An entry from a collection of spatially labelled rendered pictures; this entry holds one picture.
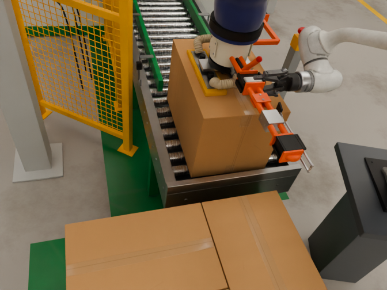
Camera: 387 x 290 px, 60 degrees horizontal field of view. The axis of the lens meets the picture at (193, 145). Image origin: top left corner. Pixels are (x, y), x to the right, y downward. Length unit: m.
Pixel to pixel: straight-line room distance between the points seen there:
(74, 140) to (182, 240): 1.36
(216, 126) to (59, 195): 1.23
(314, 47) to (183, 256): 1.01
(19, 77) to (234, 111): 1.08
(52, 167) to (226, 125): 1.36
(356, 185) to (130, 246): 1.01
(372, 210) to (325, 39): 0.73
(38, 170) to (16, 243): 0.50
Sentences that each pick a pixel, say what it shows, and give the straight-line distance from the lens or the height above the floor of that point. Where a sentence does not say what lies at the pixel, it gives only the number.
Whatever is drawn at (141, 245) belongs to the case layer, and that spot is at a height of 0.54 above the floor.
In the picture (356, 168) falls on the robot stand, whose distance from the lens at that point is 1.73.
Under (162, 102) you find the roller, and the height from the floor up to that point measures 0.53.
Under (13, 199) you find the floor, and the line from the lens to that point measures 2.33.
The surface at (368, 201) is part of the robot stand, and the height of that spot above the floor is 0.75.
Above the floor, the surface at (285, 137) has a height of 1.10.
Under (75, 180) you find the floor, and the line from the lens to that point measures 2.33.
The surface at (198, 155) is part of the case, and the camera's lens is 1.51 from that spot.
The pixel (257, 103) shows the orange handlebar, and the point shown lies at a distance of 1.27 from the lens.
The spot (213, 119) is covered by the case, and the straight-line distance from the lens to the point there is 1.37.
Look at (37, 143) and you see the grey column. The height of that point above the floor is 0.27.
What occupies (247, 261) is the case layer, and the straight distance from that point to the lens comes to 1.49.
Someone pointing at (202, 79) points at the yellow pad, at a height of 0.97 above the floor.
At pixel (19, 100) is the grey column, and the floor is 0.60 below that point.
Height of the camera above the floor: 1.85
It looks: 47 degrees down
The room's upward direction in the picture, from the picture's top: 11 degrees clockwise
